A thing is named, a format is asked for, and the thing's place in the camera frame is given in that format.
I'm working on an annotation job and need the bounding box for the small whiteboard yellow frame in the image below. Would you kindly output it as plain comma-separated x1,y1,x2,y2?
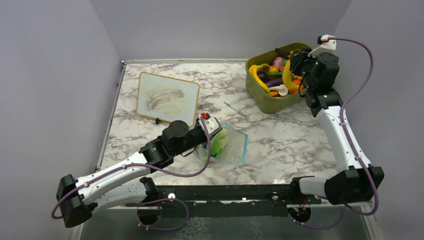
135,71,201,127

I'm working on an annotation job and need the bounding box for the white mushroom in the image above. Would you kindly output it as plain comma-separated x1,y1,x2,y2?
268,84,289,98

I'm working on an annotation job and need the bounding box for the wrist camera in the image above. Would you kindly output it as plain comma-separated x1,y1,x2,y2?
198,112,223,139
308,34,337,58

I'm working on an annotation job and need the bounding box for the green white pen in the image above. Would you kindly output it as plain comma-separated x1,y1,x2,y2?
223,101,246,117

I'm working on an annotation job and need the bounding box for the orange tangerine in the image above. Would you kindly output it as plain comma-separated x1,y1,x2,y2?
289,79,304,94

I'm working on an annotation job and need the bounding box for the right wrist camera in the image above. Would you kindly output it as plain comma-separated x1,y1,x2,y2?
308,34,337,58

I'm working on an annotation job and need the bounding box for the yellow banana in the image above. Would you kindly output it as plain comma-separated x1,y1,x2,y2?
248,65,271,94
282,60,299,91

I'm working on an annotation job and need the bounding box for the clear zip top bag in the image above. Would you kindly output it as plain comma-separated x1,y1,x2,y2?
210,124,248,166

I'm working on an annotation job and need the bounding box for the green chili pepper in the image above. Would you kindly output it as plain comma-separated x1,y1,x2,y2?
265,71,283,77

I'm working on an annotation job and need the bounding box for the pink purple onion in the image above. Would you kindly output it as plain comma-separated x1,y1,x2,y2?
272,56,287,72

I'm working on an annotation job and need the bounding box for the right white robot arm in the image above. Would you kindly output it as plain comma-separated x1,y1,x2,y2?
288,47,385,205

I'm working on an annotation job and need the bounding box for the green lettuce leaf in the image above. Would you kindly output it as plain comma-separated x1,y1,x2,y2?
211,128,229,157

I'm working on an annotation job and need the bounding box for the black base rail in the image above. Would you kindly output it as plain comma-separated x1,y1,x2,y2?
142,184,321,218

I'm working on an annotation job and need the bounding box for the olive green plastic bin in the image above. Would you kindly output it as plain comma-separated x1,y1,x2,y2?
245,42,309,114

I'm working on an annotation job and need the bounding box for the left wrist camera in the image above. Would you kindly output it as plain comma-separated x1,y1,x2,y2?
198,112,223,139

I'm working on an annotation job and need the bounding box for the purple eggplant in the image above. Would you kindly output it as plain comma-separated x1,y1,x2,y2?
265,77,284,88

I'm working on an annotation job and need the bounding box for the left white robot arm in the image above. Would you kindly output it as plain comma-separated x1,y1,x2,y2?
51,115,223,228

